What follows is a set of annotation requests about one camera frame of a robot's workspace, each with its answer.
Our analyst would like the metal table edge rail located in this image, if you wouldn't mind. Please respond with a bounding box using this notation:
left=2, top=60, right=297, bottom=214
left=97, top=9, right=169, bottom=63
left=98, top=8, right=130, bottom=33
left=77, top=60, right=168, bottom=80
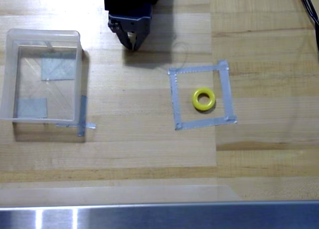
left=0, top=201, right=319, bottom=229

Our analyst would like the black cable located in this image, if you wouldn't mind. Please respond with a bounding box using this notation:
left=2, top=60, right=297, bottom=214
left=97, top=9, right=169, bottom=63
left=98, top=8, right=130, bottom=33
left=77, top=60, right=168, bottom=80
left=304, top=0, right=319, bottom=53
left=296, top=0, right=319, bottom=25

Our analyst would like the clear plastic container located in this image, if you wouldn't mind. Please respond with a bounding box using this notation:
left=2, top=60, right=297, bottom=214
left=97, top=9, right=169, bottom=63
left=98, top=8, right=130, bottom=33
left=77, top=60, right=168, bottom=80
left=0, top=28, right=83, bottom=123

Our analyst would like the transparent film sheet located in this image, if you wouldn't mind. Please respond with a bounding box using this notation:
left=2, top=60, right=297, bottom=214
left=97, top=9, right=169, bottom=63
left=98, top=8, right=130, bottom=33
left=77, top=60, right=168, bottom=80
left=0, top=12, right=217, bottom=168
left=0, top=185, right=243, bottom=205

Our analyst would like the yellow ring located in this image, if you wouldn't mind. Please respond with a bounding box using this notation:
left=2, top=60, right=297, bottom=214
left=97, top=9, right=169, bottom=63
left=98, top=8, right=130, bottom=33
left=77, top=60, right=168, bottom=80
left=191, top=87, right=216, bottom=113

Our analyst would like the grey tape patch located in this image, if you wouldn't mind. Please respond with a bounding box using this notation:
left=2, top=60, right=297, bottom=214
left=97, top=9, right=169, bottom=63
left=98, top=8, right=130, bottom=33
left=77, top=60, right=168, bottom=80
left=40, top=52, right=76, bottom=81
left=16, top=97, right=49, bottom=119

